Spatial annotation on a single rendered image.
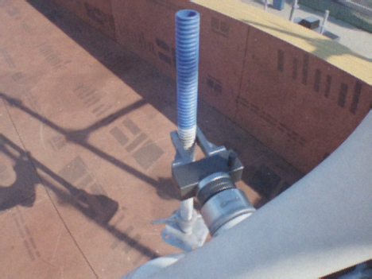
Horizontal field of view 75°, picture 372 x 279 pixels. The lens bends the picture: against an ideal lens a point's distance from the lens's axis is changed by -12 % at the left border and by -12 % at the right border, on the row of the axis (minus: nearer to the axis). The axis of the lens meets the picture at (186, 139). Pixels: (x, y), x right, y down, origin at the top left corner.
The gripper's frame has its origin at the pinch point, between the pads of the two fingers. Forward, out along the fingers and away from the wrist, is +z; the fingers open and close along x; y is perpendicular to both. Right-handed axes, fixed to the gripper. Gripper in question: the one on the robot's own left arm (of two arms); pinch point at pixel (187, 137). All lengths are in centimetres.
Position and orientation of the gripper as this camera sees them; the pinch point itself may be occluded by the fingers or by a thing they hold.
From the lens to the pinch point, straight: 60.6
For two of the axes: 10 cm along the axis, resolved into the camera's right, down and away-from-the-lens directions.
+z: -3.7, -6.8, 6.3
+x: -9.3, 2.7, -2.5
